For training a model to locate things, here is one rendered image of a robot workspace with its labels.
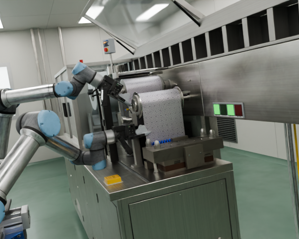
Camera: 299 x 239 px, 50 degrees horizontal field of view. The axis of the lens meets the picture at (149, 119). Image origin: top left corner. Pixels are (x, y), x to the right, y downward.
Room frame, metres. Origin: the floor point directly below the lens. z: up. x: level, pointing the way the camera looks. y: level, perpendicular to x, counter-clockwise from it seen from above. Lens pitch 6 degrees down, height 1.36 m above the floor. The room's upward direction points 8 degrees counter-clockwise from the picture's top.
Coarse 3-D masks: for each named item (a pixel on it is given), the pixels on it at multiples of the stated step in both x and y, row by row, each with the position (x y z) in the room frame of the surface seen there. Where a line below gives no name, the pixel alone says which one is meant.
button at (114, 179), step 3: (105, 177) 1.58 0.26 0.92; (108, 177) 1.58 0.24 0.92; (111, 177) 1.57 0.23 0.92; (114, 177) 1.56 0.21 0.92; (117, 177) 1.56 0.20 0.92; (120, 177) 1.55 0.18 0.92; (105, 180) 1.57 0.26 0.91; (108, 180) 1.53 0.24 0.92; (111, 180) 1.54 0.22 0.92; (114, 180) 1.54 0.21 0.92; (117, 180) 1.55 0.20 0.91; (120, 180) 1.55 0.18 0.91; (108, 183) 1.53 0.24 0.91; (111, 183) 1.54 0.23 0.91
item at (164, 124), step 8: (152, 112) 1.77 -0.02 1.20; (160, 112) 1.78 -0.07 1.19; (168, 112) 1.80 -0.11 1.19; (176, 112) 1.82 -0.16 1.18; (144, 120) 1.75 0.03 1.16; (152, 120) 1.77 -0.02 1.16; (160, 120) 1.78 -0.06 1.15; (168, 120) 1.80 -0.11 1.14; (176, 120) 1.81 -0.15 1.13; (152, 128) 1.76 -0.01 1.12; (160, 128) 1.78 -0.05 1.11; (168, 128) 1.80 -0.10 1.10; (176, 128) 1.81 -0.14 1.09; (152, 136) 1.76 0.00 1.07; (160, 136) 1.78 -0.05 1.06; (168, 136) 1.79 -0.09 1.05; (176, 136) 1.81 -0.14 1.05
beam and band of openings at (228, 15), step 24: (240, 0) 1.39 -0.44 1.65; (264, 0) 1.26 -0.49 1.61; (288, 0) 1.15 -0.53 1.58; (192, 24) 1.79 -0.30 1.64; (216, 24) 1.58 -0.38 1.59; (240, 24) 1.52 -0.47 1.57; (264, 24) 1.38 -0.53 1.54; (288, 24) 1.25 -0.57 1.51; (144, 48) 2.51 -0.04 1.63; (168, 48) 2.12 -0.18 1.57; (192, 48) 1.83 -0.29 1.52; (216, 48) 1.67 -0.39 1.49; (240, 48) 1.54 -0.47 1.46
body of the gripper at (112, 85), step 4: (104, 76) 1.76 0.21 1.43; (108, 76) 1.76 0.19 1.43; (104, 80) 1.74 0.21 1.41; (108, 80) 1.76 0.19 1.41; (112, 80) 1.77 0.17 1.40; (100, 84) 1.73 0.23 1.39; (104, 84) 1.76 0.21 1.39; (108, 84) 1.76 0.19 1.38; (112, 84) 1.76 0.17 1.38; (116, 84) 1.77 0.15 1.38; (108, 88) 1.76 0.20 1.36; (112, 88) 1.75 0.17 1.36; (116, 88) 1.77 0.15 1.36; (120, 88) 1.77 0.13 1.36; (108, 92) 1.74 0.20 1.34; (112, 92) 1.75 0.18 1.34; (116, 92) 1.77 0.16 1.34; (112, 96) 1.76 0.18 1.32
